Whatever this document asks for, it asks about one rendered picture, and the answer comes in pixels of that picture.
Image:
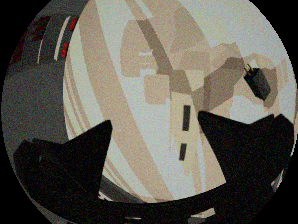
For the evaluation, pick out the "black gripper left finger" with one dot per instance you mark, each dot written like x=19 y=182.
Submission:
x=82 y=158

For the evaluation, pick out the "black two-prong plug charger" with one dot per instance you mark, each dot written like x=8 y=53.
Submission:
x=257 y=83

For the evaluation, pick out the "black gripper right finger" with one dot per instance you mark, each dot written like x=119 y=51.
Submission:
x=231 y=141

